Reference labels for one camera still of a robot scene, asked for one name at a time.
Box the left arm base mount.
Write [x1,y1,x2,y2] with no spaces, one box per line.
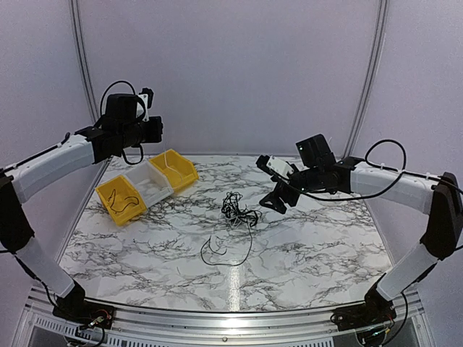
[53,282,115,329]

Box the cable bundle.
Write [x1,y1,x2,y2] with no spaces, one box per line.
[220,191,263,231]

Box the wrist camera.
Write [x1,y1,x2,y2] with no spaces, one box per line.
[256,155,294,179]
[137,87,155,122]

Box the right corner aluminium post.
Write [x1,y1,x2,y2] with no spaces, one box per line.
[342,0,390,157]

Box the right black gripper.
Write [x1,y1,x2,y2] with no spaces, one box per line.
[260,166,323,214]

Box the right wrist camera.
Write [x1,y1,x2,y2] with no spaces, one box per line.
[256,155,294,179]

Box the aluminium front rail frame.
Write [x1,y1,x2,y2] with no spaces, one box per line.
[10,288,428,347]

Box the white cable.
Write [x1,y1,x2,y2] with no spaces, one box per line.
[161,151,184,187]

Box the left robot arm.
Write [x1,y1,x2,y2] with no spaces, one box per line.
[1,87,163,322]

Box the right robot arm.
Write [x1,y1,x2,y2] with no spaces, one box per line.
[256,134,462,324]

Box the white translucent bin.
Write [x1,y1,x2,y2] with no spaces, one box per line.
[124,160,174,209]

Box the yellow bin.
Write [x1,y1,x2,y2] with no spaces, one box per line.
[95,175,147,226]
[148,149,199,192]

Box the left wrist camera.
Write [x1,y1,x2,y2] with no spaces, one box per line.
[137,87,155,122]

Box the left corner aluminium post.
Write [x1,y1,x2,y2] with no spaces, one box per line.
[68,0,99,122]

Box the yellow bin far right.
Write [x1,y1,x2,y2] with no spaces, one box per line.
[148,149,199,192]

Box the corner aluminium post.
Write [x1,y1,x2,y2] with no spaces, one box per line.
[68,0,99,122]
[342,0,390,157]

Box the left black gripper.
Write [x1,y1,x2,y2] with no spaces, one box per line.
[118,115,161,148]

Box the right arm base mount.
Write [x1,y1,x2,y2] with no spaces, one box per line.
[330,285,396,331]

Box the yellow bin near left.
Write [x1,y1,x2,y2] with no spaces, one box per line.
[95,175,147,226]

